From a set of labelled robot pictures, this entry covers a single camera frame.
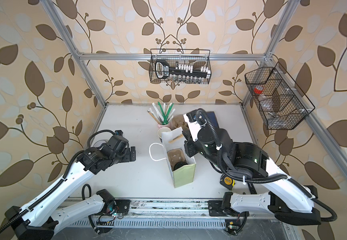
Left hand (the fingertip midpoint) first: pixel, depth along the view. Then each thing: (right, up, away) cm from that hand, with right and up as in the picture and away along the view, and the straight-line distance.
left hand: (129, 152), depth 75 cm
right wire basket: (+76, +24, -1) cm, 80 cm away
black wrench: (+65, -22, +6) cm, 69 cm away
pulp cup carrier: (+23, -6, +17) cm, 29 cm away
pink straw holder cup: (+19, +12, +24) cm, 33 cm away
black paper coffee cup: (+25, -7, +3) cm, 26 cm away
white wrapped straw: (+12, +21, +21) cm, 32 cm away
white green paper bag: (+28, -11, -4) cm, 30 cm away
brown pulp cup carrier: (+25, +15, +31) cm, 43 cm away
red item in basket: (+73, +34, +14) cm, 82 cm away
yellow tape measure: (+52, -18, +6) cm, 55 cm away
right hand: (+27, +11, -20) cm, 35 cm away
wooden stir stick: (+24, +9, -11) cm, 28 cm away
